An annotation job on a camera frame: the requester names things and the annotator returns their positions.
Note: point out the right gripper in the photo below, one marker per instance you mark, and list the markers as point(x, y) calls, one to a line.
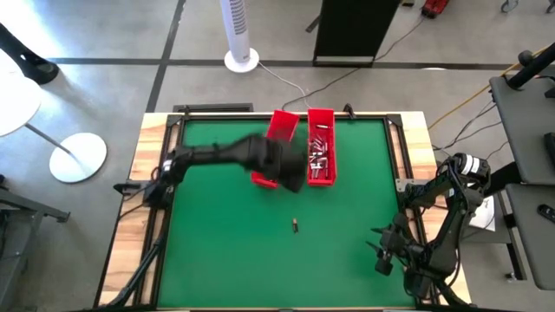
point(396, 245)

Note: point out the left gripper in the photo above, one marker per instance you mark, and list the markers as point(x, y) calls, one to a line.
point(282, 164)

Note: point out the small silver battery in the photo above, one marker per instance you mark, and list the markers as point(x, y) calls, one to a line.
point(315, 173)
point(315, 166)
point(321, 162)

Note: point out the red plastic bin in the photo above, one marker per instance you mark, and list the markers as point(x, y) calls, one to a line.
point(331, 173)
point(284, 123)

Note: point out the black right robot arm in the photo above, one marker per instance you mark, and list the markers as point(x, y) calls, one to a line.
point(451, 208)

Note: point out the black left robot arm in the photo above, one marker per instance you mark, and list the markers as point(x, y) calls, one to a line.
point(208, 156)

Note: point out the black flat bar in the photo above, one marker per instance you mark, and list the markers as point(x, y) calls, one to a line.
point(212, 107)

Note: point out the green table mat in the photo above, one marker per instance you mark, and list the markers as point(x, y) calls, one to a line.
point(238, 260)

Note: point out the white paper box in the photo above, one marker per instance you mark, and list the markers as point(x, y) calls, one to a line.
point(485, 214)

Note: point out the black beam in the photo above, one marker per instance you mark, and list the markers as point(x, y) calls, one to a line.
point(503, 177)

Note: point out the white tower fan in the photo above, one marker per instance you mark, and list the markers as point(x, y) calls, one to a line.
point(236, 26)

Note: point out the black divider panel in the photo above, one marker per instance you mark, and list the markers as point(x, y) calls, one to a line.
point(351, 26)

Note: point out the grey desk top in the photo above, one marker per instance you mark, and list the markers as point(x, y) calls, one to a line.
point(537, 251)
point(529, 130)

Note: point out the black remote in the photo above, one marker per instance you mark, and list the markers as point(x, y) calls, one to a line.
point(547, 213)

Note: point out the black device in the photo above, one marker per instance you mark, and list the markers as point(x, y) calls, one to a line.
point(550, 147)

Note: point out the red tool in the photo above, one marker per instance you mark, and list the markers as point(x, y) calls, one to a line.
point(435, 8)

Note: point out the black stand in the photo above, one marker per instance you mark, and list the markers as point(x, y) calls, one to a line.
point(533, 65)

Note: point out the grey metal furniture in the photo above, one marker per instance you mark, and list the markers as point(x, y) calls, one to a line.
point(30, 207)

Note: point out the grey caster wheel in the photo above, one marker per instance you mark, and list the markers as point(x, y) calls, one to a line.
point(508, 5)

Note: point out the black mounting post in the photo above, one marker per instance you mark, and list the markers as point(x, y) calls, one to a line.
point(348, 111)

